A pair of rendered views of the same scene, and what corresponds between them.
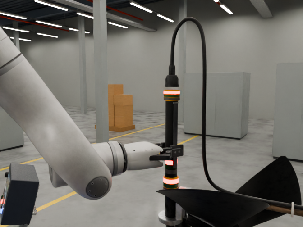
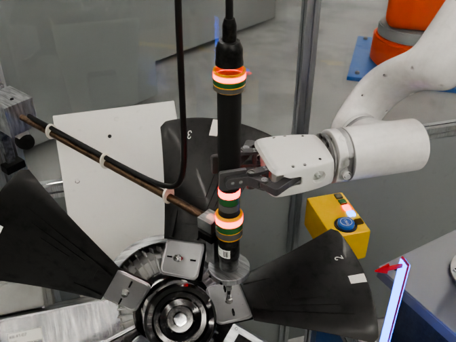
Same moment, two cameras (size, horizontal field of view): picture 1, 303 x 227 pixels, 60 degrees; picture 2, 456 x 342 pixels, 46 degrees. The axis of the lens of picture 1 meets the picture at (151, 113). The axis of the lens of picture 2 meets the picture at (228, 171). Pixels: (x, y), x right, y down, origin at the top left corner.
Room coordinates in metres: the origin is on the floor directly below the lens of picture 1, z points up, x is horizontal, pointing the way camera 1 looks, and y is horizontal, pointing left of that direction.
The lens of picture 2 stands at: (1.34, 0.09, 1.92)
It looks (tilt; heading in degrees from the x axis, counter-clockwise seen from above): 35 degrees down; 193
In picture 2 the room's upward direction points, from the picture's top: straight up
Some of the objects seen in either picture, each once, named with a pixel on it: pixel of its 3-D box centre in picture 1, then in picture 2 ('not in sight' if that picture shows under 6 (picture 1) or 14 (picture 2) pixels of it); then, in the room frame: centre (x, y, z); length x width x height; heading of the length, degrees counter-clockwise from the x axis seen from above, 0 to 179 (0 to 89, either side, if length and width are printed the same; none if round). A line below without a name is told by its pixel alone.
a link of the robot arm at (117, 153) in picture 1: (113, 158); (334, 156); (0.63, 0.09, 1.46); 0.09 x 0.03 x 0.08; 29
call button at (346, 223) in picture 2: not in sight; (345, 223); (0.31, 0.14, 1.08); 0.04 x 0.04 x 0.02
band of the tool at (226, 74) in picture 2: (171, 95); (229, 79); (0.71, -0.05, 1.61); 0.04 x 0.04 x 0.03
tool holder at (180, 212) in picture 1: (174, 203); (224, 246); (0.70, -0.06, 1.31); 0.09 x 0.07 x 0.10; 64
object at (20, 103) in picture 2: not in sight; (9, 110); (0.43, -0.62, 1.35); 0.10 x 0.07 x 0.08; 64
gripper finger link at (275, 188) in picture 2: not in sight; (281, 177); (0.70, 0.02, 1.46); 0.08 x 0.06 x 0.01; 178
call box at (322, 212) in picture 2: not in sight; (335, 229); (0.27, 0.12, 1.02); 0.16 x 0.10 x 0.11; 29
